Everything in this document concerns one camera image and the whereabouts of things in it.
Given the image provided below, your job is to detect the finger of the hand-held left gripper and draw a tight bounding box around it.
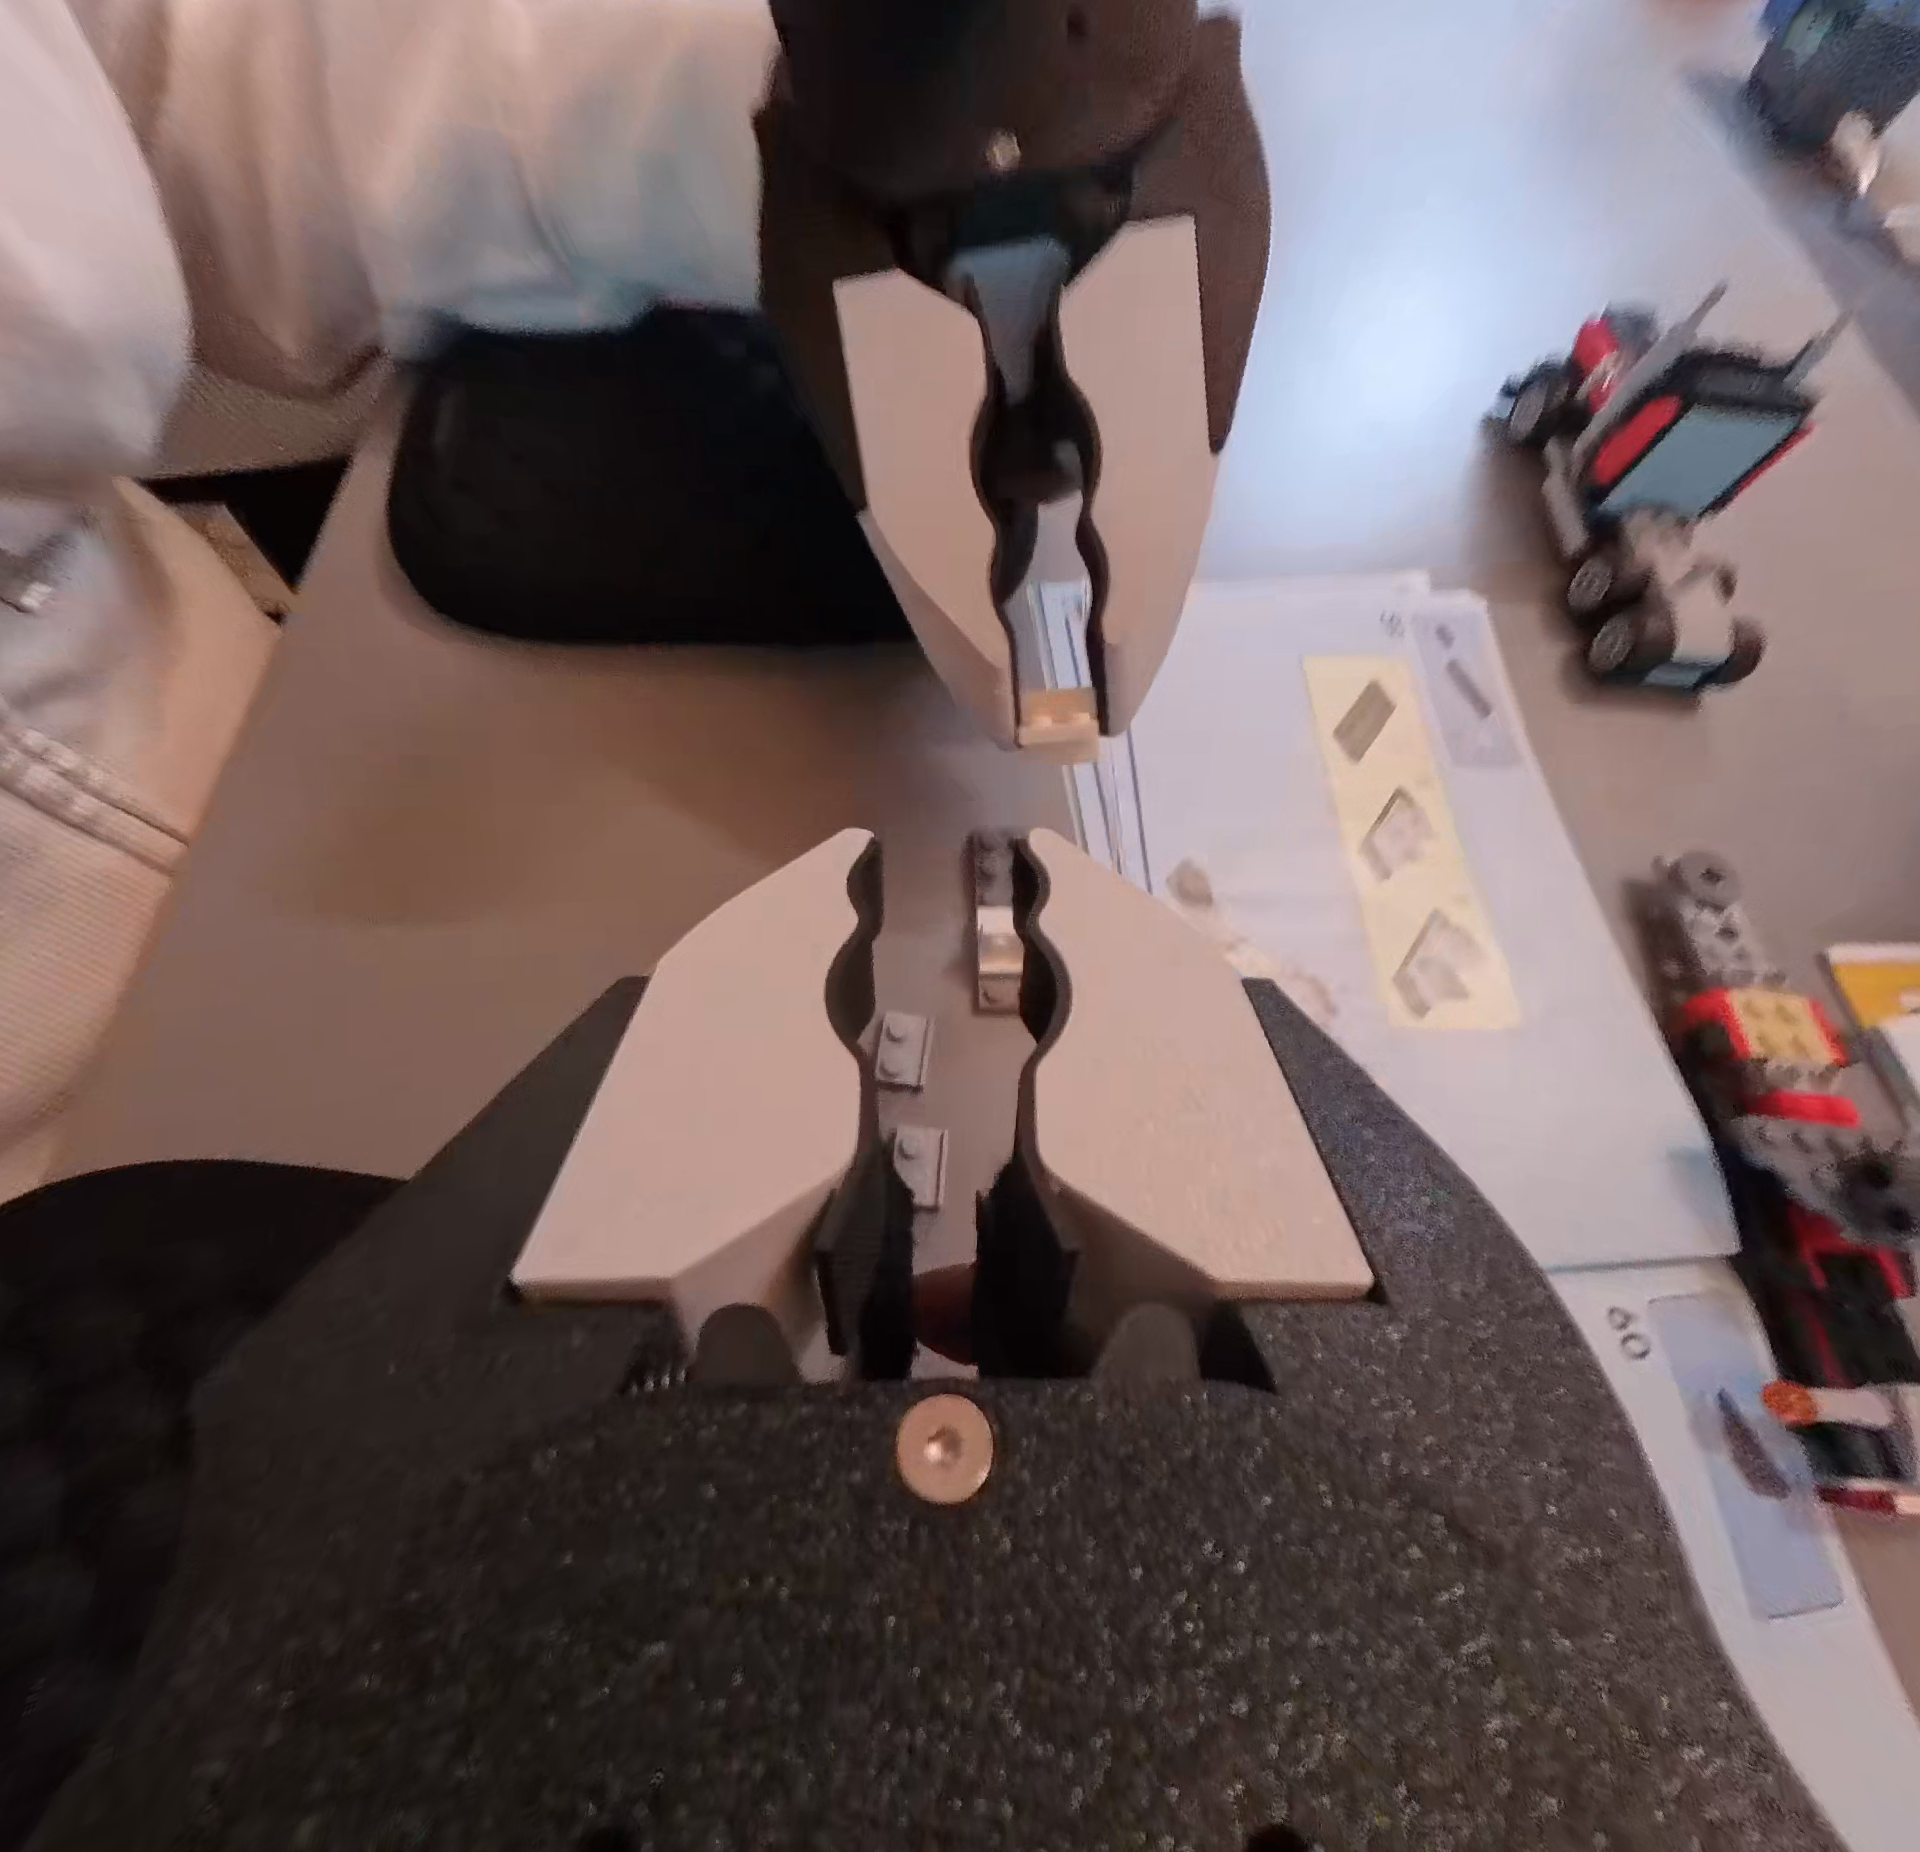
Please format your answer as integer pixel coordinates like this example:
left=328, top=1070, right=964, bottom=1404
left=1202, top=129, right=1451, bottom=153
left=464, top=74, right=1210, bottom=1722
left=1047, top=219, right=1216, bottom=740
left=833, top=264, right=1039, bottom=748

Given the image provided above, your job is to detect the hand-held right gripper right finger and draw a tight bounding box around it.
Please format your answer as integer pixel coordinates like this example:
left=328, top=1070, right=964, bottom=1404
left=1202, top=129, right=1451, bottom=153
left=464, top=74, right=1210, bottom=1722
left=971, top=827, right=1373, bottom=1383

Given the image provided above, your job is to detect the closed instruction booklet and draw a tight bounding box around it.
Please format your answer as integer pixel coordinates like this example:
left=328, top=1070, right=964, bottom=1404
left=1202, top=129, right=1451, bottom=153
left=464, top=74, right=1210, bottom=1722
left=1822, top=946, right=1920, bottom=1119

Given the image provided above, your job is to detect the black padded cushion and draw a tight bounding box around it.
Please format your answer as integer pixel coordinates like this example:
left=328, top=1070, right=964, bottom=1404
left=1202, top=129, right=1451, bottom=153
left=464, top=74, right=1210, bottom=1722
left=385, top=306, right=917, bottom=644

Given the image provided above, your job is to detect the dark cloth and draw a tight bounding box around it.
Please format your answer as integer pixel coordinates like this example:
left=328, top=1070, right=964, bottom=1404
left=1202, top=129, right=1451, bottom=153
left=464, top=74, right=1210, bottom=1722
left=0, top=1163, right=413, bottom=1852

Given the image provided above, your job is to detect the open instruction booklet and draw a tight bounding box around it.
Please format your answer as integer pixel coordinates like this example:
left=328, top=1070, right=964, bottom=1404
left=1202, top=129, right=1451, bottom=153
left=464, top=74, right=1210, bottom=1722
left=1063, top=573, right=1920, bottom=1852

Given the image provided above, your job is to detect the red black lego truck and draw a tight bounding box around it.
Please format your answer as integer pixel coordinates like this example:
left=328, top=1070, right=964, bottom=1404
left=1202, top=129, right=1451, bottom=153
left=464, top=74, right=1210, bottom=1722
left=1485, top=285, right=1862, bottom=696

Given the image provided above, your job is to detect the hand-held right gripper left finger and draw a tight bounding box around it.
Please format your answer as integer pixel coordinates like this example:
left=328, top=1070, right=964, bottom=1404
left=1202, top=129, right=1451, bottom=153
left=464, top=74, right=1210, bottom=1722
left=515, top=827, right=920, bottom=1383

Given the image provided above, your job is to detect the dark grey lego plate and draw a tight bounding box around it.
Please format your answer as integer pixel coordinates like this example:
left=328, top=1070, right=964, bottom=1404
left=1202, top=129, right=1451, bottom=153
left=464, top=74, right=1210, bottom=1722
left=964, top=827, right=1041, bottom=1016

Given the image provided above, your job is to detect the red grey lego model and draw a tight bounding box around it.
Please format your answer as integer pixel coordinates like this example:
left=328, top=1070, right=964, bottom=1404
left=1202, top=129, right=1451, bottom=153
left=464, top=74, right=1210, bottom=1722
left=1637, top=851, right=1920, bottom=1521

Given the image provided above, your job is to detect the person's left forearm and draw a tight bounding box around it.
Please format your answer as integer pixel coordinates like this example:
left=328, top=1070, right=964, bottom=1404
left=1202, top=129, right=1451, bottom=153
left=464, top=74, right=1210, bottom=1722
left=0, top=0, right=797, bottom=479

